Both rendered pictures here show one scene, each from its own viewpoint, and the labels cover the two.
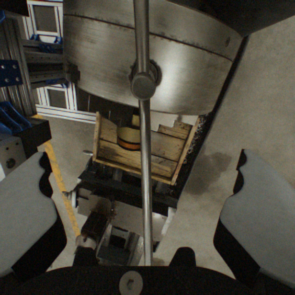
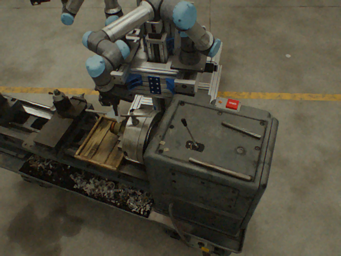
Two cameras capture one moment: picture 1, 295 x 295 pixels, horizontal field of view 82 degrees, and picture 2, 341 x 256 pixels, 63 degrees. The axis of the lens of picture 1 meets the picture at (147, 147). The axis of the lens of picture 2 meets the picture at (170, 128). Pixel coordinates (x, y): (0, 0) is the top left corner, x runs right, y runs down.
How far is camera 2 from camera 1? 1.29 m
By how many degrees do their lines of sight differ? 32
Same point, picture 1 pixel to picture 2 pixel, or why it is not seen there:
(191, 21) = (144, 131)
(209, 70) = (134, 139)
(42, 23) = not seen: hidden behind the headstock
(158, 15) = (146, 125)
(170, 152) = (97, 156)
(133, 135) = (117, 125)
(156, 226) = (46, 140)
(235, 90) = not seen: outside the picture
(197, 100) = (127, 136)
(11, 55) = (163, 92)
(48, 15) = not seen: hidden behind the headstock
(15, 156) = (115, 80)
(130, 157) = (98, 135)
